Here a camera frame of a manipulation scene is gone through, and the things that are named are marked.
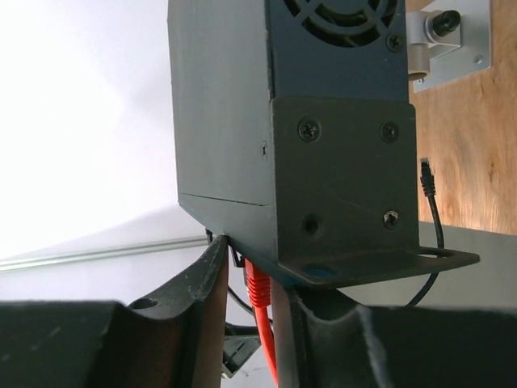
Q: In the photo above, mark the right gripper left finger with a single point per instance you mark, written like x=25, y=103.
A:
x=175, y=334

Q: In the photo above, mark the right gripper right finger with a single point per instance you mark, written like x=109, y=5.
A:
x=317, y=339

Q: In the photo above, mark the wooden base board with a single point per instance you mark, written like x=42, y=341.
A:
x=467, y=129

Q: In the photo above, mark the dark grey network switch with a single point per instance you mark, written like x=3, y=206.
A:
x=295, y=137

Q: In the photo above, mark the metal mounting bracket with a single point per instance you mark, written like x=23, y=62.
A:
x=447, y=41

